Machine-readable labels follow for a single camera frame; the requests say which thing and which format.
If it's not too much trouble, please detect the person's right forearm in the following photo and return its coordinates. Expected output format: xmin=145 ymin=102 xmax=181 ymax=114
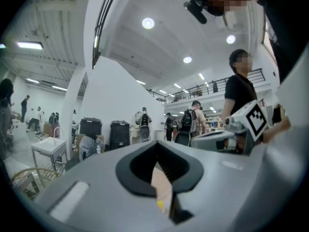
xmin=263 ymin=104 xmax=292 ymax=144

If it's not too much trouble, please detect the white sink cabinet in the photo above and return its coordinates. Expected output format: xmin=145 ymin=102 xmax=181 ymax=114
xmin=30 ymin=126 xmax=69 ymax=174

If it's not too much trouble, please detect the gold wire chair floral cushion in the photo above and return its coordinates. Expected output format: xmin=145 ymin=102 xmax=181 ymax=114
xmin=10 ymin=167 xmax=63 ymax=201

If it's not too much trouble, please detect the person's black shirt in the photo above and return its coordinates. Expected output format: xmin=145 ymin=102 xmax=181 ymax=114
xmin=255 ymin=0 xmax=309 ymax=82

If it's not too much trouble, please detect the black curved railing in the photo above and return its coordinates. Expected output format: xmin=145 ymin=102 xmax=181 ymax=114
xmin=92 ymin=0 xmax=123 ymax=69

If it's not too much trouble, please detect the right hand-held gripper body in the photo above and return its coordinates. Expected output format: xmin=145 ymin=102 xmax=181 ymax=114
xmin=224 ymin=100 xmax=269 ymax=154

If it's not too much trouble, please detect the table with beige checked cloth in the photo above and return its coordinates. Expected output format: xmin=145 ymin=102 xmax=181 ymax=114
xmin=150 ymin=162 xmax=174 ymax=214

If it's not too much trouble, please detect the black equipment case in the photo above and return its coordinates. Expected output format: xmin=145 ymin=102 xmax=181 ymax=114
xmin=79 ymin=116 xmax=103 ymax=136
xmin=110 ymin=120 xmax=131 ymax=151

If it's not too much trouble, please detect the rectangular ceiling light panel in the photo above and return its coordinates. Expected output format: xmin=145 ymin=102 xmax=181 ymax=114
xmin=16 ymin=41 xmax=44 ymax=50

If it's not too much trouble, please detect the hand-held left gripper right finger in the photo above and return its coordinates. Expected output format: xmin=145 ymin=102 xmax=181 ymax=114
xmin=157 ymin=129 xmax=305 ymax=232

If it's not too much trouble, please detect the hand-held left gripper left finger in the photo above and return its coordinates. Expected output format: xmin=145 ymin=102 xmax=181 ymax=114
xmin=33 ymin=141 xmax=169 ymax=232

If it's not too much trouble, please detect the black head-mounted camera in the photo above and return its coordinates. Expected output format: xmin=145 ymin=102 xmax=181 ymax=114
xmin=183 ymin=0 xmax=208 ymax=25

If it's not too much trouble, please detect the grey padded chair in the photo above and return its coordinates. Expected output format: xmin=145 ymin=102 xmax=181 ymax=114
xmin=78 ymin=133 xmax=106 ymax=160

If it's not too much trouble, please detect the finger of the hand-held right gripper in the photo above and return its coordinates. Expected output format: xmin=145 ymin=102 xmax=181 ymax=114
xmin=190 ymin=130 xmax=237 ymax=152

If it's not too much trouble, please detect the group of ceiling strip lights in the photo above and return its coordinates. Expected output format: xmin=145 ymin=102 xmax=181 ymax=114
xmin=25 ymin=72 xmax=218 ymax=112

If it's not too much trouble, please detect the black mezzanine railing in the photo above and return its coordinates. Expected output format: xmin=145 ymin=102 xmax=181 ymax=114
xmin=147 ymin=68 xmax=266 ymax=105

